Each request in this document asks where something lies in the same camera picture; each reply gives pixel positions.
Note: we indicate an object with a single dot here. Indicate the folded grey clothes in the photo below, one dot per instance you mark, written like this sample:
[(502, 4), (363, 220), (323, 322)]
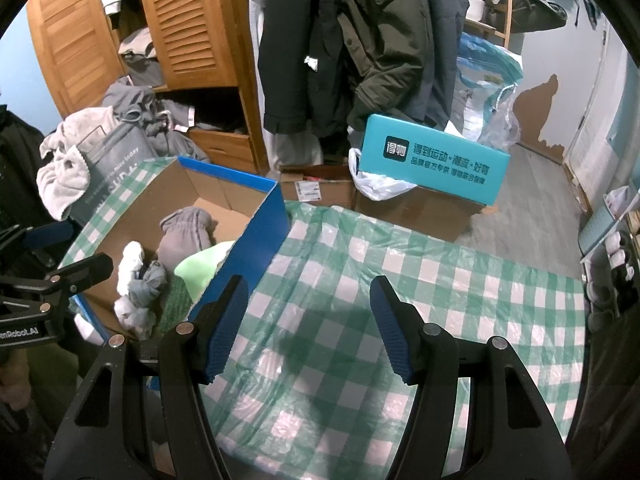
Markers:
[(140, 55)]

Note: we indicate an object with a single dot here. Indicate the black jacket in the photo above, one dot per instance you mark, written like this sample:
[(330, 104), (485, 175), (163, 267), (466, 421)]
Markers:
[(295, 50)]

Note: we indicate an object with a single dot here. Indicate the wooden rack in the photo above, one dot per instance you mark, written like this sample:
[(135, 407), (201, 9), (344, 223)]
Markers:
[(505, 5)]

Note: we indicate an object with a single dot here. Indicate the dark navy coat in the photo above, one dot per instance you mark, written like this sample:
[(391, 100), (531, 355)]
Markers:
[(447, 60)]

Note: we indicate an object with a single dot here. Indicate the shoe rack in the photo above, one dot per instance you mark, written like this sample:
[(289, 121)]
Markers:
[(615, 280)]

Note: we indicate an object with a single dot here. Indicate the light blue trash bin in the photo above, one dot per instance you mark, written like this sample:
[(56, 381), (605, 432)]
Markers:
[(600, 230)]

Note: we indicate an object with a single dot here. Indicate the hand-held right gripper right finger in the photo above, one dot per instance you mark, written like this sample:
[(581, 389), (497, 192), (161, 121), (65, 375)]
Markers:
[(395, 330)]

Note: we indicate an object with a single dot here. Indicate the blue cardboard shoe box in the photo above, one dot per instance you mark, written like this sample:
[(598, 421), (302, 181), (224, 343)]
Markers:
[(265, 225)]

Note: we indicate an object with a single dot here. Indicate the teal printed box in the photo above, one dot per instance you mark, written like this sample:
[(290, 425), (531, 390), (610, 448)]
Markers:
[(435, 165)]

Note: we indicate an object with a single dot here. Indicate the blue and white plastic bag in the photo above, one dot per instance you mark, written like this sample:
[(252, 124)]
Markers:
[(482, 75)]

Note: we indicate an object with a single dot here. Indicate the dark green sock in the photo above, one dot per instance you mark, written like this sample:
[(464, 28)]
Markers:
[(175, 305)]

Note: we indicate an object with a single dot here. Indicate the pinkish grey sock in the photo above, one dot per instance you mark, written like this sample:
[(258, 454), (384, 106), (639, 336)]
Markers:
[(185, 235)]

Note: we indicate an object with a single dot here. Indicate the olive green jacket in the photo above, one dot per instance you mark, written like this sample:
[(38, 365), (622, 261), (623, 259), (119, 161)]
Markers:
[(385, 35)]

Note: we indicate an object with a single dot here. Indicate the light grey towel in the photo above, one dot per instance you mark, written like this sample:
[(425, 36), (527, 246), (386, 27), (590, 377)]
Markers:
[(65, 170)]

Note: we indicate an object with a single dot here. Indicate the grey hoodie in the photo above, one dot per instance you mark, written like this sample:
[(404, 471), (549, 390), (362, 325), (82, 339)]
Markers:
[(130, 105)]

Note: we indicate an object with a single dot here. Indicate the blue-grey sock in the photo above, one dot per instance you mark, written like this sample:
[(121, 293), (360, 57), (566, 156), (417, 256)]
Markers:
[(152, 280)]

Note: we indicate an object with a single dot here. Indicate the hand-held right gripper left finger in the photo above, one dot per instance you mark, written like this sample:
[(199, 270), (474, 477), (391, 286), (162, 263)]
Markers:
[(225, 330)]

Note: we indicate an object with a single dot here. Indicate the white sock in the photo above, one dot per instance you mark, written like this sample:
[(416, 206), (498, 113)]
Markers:
[(131, 265), (134, 317)]

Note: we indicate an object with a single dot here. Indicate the labelled brown cardboard box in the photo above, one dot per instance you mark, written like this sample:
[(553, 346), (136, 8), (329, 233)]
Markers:
[(315, 190)]

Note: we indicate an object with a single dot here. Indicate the light green sock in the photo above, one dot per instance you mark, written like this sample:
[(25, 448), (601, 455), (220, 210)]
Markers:
[(205, 270)]

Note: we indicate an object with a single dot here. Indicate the clear plastic bag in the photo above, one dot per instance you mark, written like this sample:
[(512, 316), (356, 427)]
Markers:
[(502, 120)]

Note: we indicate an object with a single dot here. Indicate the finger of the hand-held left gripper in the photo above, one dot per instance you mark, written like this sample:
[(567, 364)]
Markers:
[(80, 275)]

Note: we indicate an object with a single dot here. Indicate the grey printed tote bag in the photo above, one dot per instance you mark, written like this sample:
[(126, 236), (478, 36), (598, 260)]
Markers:
[(115, 170)]

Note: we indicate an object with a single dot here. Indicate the white door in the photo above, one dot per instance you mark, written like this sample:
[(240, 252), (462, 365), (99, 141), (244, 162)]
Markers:
[(600, 125)]

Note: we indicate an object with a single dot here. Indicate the wooden louvered wardrobe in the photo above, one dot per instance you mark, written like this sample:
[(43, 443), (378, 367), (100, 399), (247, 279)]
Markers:
[(190, 25)]

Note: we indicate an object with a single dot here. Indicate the green checked tablecloth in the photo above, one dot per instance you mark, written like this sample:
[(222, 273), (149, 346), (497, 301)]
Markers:
[(425, 300)]

